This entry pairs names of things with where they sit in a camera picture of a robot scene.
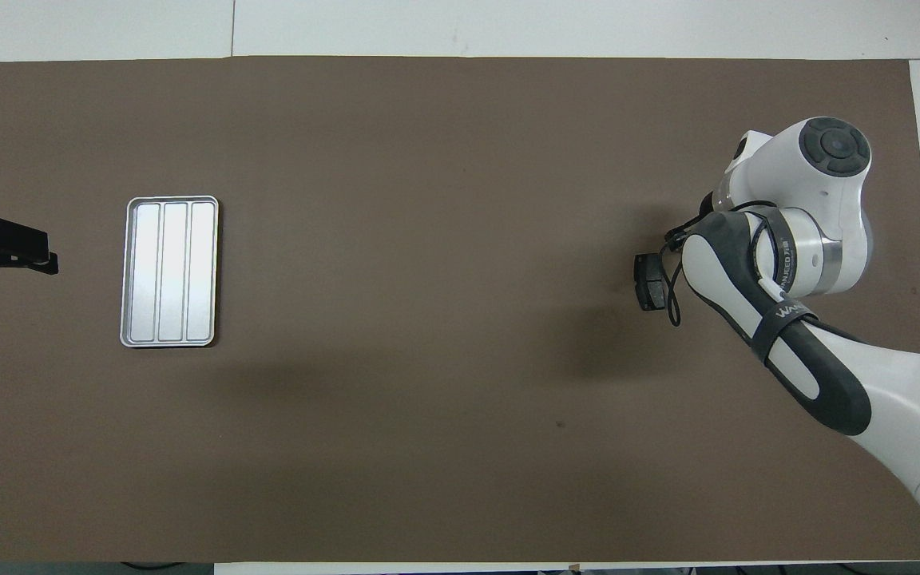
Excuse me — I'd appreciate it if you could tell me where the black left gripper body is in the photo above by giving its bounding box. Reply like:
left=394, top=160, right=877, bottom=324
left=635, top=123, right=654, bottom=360
left=0, top=216, right=51, bottom=271

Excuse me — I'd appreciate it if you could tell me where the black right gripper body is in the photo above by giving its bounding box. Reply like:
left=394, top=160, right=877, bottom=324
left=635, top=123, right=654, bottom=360
left=662, top=209, right=710, bottom=255

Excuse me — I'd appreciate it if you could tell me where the silver metal tray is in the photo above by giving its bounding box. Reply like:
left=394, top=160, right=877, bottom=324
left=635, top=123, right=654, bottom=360
left=119, top=196, right=220, bottom=349

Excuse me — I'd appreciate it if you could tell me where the rectangular dark grey brake pad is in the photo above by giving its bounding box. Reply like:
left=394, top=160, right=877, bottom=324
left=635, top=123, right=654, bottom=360
left=632, top=252, right=669, bottom=312

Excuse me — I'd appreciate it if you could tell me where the brown table mat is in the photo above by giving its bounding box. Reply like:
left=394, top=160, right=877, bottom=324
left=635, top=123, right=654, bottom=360
left=0, top=56, right=920, bottom=564

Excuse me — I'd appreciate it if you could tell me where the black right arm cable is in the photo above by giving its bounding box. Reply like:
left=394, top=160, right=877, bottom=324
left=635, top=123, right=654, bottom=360
left=662, top=204, right=796, bottom=330

